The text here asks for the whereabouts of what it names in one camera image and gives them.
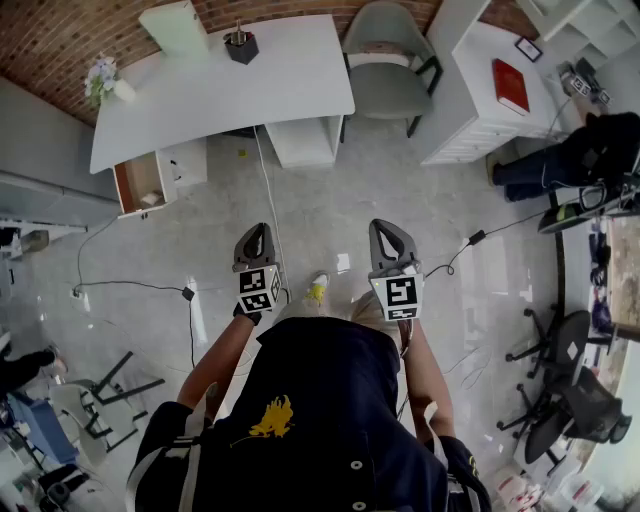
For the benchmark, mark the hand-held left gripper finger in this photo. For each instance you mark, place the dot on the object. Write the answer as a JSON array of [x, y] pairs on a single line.
[[241, 250], [269, 250]]

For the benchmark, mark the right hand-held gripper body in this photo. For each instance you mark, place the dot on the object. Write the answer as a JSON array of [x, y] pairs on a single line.
[[400, 295]]

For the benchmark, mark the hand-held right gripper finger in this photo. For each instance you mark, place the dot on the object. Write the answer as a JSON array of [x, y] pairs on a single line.
[[375, 250], [406, 247]]

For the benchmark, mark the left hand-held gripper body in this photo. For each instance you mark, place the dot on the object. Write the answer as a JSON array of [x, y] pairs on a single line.
[[255, 290]]

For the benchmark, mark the clear plastic bag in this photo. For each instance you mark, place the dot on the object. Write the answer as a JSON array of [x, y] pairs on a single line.
[[151, 198]]

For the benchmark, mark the white wooden drawer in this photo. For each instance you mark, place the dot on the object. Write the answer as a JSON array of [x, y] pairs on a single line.
[[137, 182]]

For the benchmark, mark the person's left forearm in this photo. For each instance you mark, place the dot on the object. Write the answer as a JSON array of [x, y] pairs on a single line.
[[215, 360]]

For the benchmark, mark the person's right forearm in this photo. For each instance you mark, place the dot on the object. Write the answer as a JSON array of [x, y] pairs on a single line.
[[425, 375]]

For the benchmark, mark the person's left hand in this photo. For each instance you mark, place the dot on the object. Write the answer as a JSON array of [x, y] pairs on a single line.
[[247, 314]]

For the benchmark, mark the person's beige trousers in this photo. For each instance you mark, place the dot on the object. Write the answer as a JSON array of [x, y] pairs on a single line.
[[295, 312]]

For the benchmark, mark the person's white yellow shoe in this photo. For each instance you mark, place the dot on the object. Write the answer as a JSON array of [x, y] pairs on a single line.
[[317, 289]]

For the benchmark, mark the white open shelf unit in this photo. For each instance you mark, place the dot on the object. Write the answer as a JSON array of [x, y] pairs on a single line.
[[305, 142]]

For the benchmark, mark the person's dark navy shirt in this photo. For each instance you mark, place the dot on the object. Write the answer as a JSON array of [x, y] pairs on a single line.
[[310, 425]]

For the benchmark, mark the white low cabinet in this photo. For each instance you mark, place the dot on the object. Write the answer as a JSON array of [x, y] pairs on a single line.
[[480, 120]]

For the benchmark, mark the white curved desk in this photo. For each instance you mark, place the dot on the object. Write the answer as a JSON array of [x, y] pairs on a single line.
[[225, 100]]

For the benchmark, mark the grey green armchair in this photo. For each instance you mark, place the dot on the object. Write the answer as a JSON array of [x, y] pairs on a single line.
[[387, 85]]

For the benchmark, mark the black mesh office chair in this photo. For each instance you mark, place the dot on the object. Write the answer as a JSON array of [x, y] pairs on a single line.
[[585, 410], [565, 345]]

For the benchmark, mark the red book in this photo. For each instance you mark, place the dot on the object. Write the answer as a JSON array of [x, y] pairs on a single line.
[[510, 86]]

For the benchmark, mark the black pen holder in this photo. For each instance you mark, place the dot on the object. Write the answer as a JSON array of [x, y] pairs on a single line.
[[241, 47]]

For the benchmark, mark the white chair with black legs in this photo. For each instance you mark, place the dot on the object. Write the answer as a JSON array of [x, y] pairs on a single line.
[[95, 415]]

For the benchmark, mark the grey partition panel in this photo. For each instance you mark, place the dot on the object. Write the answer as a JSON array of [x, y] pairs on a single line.
[[40, 200]]

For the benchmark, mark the white vase with flowers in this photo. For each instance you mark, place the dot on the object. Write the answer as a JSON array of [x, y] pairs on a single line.
[[107, 80]]

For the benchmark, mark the white upright box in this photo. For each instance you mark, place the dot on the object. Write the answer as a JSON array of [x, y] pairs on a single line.
[[175, 27]]

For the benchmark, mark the pile of white packets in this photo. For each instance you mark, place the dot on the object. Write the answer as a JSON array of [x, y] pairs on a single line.
[[530, 492]]

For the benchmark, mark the spare hand-held gripper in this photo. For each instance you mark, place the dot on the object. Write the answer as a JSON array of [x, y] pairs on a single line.
[[582, 82]]

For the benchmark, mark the blue bin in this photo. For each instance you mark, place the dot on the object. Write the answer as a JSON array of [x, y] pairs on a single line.
[[42, 425]]

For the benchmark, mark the white desk pedestal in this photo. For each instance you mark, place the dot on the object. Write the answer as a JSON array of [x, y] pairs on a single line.
[[187, 160]]

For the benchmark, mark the small black picture frame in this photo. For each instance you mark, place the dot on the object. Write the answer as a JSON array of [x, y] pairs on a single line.
[[528, 48]]

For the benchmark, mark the white wall shelf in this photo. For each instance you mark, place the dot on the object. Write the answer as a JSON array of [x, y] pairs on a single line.
[[590, 25]]

